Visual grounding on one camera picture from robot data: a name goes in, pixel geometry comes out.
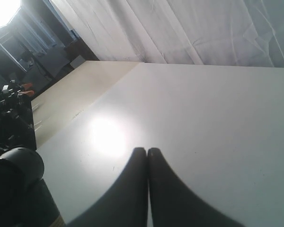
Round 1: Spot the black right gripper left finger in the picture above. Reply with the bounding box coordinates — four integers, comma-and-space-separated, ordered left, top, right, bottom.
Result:
67, 147, 149, 227

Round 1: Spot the beige adjacent table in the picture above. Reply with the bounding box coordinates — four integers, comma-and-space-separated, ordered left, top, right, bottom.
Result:
32, 61, 138, 148

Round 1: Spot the white backdrop curtain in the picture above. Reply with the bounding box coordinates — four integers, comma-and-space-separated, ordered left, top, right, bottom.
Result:
52, 0, 284, 68

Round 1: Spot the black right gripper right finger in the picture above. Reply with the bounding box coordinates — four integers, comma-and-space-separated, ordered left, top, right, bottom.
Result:
148, 148, 243, 227

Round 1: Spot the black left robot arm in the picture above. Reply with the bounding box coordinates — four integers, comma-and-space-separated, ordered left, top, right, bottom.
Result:
0, 147, 66, 227

